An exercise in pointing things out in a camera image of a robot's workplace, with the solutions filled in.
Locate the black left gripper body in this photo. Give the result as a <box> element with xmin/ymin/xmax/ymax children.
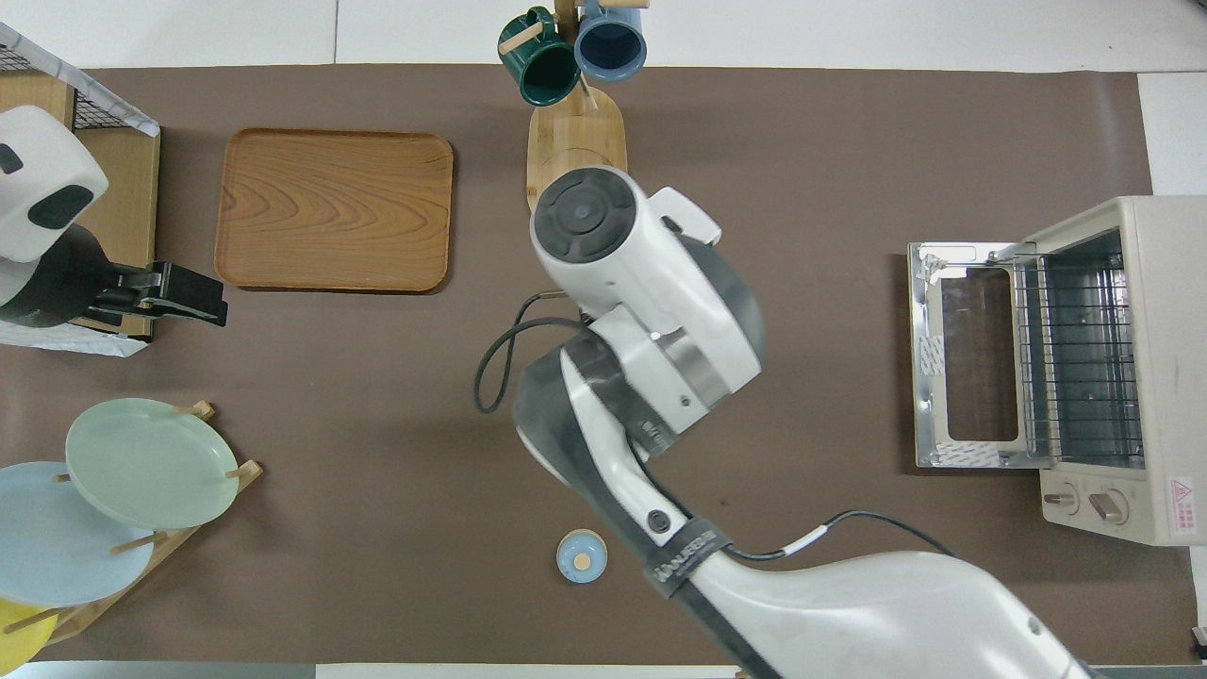
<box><xmin>0</xmin><ymin>224</ymin><xmax>157</xmax><ymax>329</ymax></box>

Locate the cream toaster oven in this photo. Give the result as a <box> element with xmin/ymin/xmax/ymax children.
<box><xmin>1023</xmin><ymin>195</ymin><xmax>1207</xmax><ymax>548</ymax></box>

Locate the wooden shelf box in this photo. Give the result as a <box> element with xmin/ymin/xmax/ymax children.
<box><xmin>0</xmin><ymin>71</ymin><xmax>161</xmax><ymax>340</ymax></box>

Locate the pale green plate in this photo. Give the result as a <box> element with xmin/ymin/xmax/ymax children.
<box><xmin>66</xmin><ymin>398</ymin><xmax>240</xmax><ymax>530</ymax></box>

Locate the wooden serving tray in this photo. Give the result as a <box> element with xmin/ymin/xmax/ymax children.
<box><xmin>215</xmin><ymin>128</ymin><xmax>455</xmax><ymax>293</ymax></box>

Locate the wooden plate rack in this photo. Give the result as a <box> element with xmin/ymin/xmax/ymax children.
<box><xmin>28</xmin><ymin>401</ymin><xmax>263</xmax><ymax>647</ymax></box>

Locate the white patterned cloth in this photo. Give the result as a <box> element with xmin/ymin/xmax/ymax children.
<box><xmin>0</xmin><ymin>21</ymin><xmax>161</xmax><ymax>138</ymax></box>

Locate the brown table mat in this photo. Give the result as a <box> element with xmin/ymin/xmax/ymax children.
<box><xmin>0</xmin><ymin>64</ymin><xmax>1153</xmax><ymax>666</ymax></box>

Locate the light blue plate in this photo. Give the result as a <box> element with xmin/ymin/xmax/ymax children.
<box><xmin>0</xmin><ymin>461</ymin><xmax>157</xmax><ymax>608</ymax></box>

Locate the yellow plate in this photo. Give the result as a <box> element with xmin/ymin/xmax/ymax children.
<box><xmin>0</xmin><ymin>597</ymin><xmax>53</xmax><ymax>672</ymax></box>

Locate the wooden mug tree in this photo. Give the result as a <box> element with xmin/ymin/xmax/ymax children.
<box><xmin>498</xmin><ymin>0</ymin><xmax>652</xmax><ymax>218</ymax></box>

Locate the dark green mug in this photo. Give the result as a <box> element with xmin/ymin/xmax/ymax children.
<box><xmin>498</xmin><ymin>7</ymin><xmax>581</xmax><ymax>107</ymax></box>

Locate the blue mug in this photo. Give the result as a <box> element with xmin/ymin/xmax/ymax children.
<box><xmin>574</xmin><ymin>0</ymin><xmax>648</xmax><ymax>82</ymax></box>

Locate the black wire basket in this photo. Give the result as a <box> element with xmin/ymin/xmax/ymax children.
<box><xmin>0</xmin><ymin>21</ymin><xmax>161</xmax><ymax>138</ymax></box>

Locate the oven wire rack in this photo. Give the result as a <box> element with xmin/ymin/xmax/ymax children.
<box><xmin>1014</xmin><ymin>253</ymin><xmax>1147</xmax><ymax>465</ymax></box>

